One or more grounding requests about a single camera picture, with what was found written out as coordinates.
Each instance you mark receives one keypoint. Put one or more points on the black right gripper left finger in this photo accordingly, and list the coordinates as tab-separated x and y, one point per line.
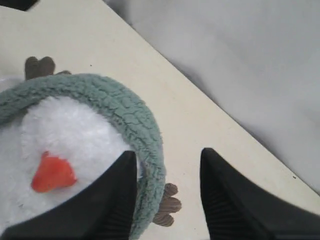
102	211

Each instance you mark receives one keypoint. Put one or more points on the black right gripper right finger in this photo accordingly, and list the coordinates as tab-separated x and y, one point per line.
235	208

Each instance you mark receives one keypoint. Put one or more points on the green knitted scarf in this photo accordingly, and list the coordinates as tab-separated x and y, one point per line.
125	110

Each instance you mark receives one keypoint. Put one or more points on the white plush snowman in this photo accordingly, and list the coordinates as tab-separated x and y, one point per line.
54	149

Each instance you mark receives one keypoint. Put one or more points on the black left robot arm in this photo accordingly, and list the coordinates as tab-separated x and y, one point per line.
20	5

